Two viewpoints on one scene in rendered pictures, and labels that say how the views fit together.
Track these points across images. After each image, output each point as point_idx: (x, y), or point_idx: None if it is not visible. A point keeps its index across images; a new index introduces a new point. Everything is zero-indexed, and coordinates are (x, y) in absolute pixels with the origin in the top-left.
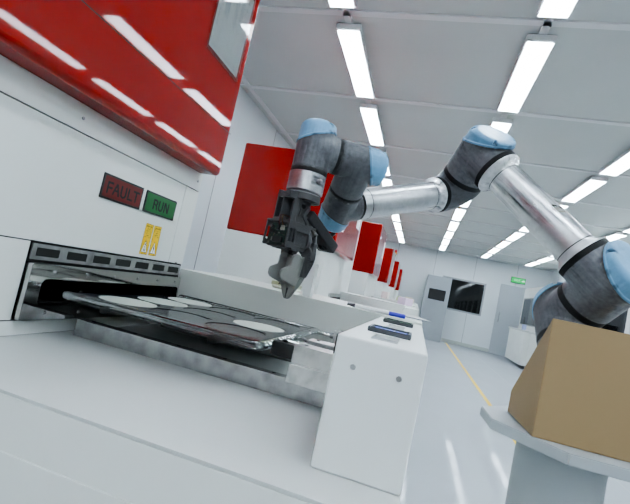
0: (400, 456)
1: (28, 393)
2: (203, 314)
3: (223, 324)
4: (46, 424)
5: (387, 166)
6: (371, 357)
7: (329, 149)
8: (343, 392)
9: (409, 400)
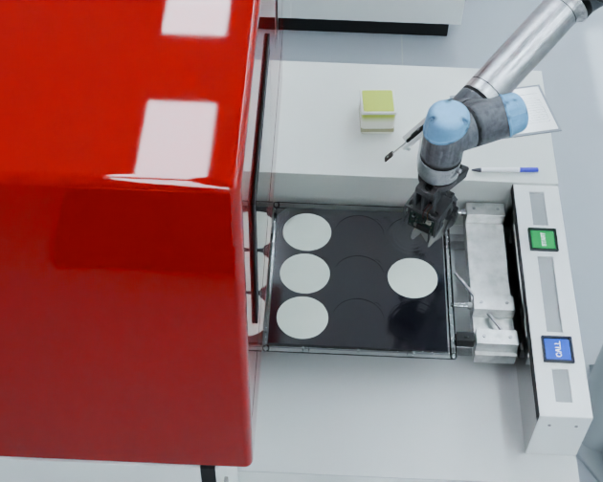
0: (576, 446)
1: (355, 470)
2: (360, 287)
3: (395, 312)
4: (377, 481)
5: (527, 123)
6: (560, 421)
7: (467, 145)
8: (544, 432)
9: (581, 431)
